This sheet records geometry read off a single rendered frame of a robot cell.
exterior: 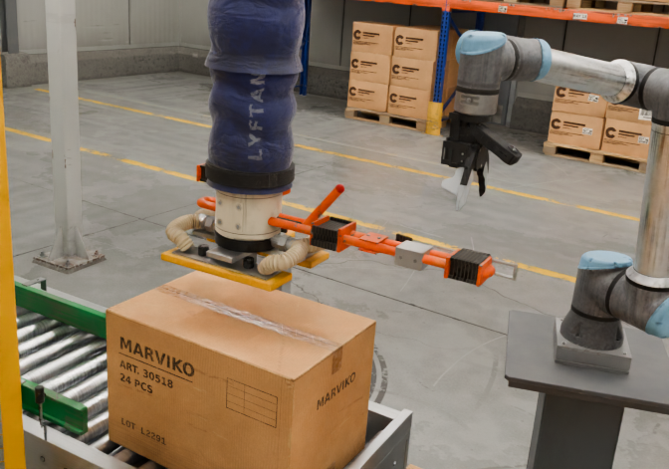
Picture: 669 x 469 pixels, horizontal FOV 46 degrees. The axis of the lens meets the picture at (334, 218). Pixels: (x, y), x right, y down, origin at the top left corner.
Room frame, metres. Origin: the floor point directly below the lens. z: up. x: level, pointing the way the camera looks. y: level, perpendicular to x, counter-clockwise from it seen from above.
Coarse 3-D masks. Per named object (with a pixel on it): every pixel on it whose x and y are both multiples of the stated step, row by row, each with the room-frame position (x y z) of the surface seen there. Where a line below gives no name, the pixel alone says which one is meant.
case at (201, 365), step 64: (128, 320) 1.83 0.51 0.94; (192, 320) 1.85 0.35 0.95; (256, 320) 1.87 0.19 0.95; (320, 320) 1.90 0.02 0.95; (128, 384) 1.83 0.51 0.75; (192, 384) 1.73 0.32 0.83; (256, 384) 1.63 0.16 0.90; (320, 384) 1.68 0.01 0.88; (128, 448) 1.84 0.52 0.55; (192, 448) 1.72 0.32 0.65; (256, 448) 1.62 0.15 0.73; (320, 448) 1.70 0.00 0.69
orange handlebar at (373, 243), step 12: (288, 192) 2.16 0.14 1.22; (204, 204) 1.95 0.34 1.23; (288, 216) 1.89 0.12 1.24; (288, 228) 1.83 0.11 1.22; (300, 228) 1.82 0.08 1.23; (348, 240) 1.76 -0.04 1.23; (360, 240) 1.75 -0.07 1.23; (372, 240) 1.73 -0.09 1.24; (384, 240) 1.76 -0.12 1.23; (372, 252) 1.73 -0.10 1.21; (384, 252) 1.71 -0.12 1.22; (432, 252) 1.70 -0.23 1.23; (432, 264) 1.66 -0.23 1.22; (444, 264) 1.64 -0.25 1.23
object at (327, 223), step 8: (328, 216) 1.85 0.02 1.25; (312, 224) 1.79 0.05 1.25; (320, 224) 1.82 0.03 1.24; (328, 224) 1.82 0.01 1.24; (336, 224) 1.83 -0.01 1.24; (344, 224) 1.83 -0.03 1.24; (352, 224) 1.81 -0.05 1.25; (312, 232) 1.79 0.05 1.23; (320, 232) 1.77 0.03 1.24; (328, 232) 1.76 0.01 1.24; (336, 232) 1.75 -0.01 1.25; (344, 232) 1.77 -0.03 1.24; (312, 240) 1.78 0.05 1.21; (320, 240) 1.77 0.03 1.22; (328, 240) 1.77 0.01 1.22; (336, 240) 1.76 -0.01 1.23; (328, 248) 1.76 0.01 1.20; (336, 248) 1.76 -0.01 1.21; (344, 248) 1.78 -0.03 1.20
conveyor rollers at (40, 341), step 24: (24, 312) 2.70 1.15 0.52; (24, 336) 2.48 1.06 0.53; (48, 336) 2.47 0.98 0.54; (72, 336) 2.47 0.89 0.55; (96, 336) 2.54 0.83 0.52; (24, 360) 2.28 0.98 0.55; (48, 360) 2.35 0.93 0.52; (72, 360) 2.33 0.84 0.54; (96, 360) 2.32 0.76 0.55; (48, 384) 2.14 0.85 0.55; (72, 384) 2.21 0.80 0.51; (96, 384) 2.18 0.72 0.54; (96, 408) 2.06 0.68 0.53; (72, 432) 1.90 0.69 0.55; (96, 432) 1.94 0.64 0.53; (120, 456) 1.80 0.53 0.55
